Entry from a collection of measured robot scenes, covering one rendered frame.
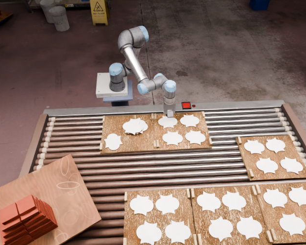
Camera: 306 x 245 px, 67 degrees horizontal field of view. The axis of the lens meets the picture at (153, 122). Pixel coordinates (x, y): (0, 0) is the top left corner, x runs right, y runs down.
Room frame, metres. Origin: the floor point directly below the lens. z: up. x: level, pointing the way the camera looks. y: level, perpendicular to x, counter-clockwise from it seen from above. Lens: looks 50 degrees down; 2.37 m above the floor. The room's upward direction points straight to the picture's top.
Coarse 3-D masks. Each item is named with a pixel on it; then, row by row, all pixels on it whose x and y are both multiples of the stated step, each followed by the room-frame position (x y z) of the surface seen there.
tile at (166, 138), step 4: (168, 132) 1.08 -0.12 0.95; (172, 132) 1.08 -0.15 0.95; (176, 132) 1.08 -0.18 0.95; (164, 136) 1.05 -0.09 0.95; (168, 136) 1.05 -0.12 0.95; (172, 136) 1.05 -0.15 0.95; (176, 136) 1.04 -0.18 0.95; (180, 136) 1.04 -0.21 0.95; (164, 140) 1.01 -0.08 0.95; (168, 140) 1.00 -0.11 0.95; (172, 140) 1.00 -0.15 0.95; (176, 140) 1.00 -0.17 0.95; (180, 140) 1.00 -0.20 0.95; (168, 144) 0.97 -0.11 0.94; (172, 144) 0.97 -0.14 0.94; (176, 144) 0.97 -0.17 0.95
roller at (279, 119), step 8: (208, 120) 1.23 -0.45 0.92; (216, 120) 1.22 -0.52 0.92; (224, 120) 1.22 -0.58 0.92; (232, 120) 1.22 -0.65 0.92; (240, 120) 1.22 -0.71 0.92; (248, 120) 1.22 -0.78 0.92; (256, 120) 1.22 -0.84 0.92; (264, 120) 1.22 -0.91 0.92; (272, 120) 1.23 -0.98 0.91; (280, 120) 1.23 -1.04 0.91; (48, 128) 1.15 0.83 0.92; (56, 128) 1.15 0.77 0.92; (64, 128) 1.15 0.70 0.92; (72, 128) 1.15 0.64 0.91; (80, 128) 1.15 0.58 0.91; (88, 128) 1.15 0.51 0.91; (96, 128) 1.15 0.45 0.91
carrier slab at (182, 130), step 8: (200, 112) 1.29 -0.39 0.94; (200, 120) 1.21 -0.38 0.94; (160, 128) 1.13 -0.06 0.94; (168, 128) 1.13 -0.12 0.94; (176, 128) 1.13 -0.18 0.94; (184, 128) 1.13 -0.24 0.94; (192, 128) 1.13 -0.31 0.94; (200, 128) 1.13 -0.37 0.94; (160, 136) 1.05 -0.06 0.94; (184, 136) 1.05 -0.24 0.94; (208, 136) 1.05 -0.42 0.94; (160, 144) 0.98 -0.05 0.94; (184, 144) 0.98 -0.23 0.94; (192, 144) 0.98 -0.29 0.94; (208, 144) 0.97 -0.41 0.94
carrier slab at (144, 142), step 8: (112, 120) 1.22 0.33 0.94; (120, 120) 1.22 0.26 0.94; (128, 120) 1.22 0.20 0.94; (144, 120) 1.21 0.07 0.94; (104, 128) 1.13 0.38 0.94; (112, 128) 1.13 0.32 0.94; (120, 128) 1.13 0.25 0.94; (152, 128) 1.13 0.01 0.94; (104, 136) 1.06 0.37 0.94; (128, 136) 1.05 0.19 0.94; (136, 136) 1.05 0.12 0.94; (144, 136) 1.05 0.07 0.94; (152, 136) 1.05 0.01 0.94; (104, 144) 0.98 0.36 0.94; (128, 144) 0.98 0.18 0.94; (136, 144) 0.98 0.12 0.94; (144, 144) 0.98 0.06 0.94; (152, 144) 0.98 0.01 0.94; (104, 152) 0.91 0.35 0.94; (112, 152) 0.91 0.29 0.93; (120, 152) 0.92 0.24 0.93; (128, 152) 0.92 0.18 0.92
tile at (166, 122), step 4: (164, 116) 1.25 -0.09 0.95; (160, 120) 1.20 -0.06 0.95; (164, 120) 1.20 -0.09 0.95; (168, 120) 1.20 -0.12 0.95; (172, 120) 1.20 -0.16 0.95; (176, 120) 1.20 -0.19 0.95; (160, 124) 1.16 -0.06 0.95; (164, 124) 1.16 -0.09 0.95; (168, 124) 1.16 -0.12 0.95; (172, 124) 1.16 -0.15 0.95; (164, 128) 1.13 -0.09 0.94
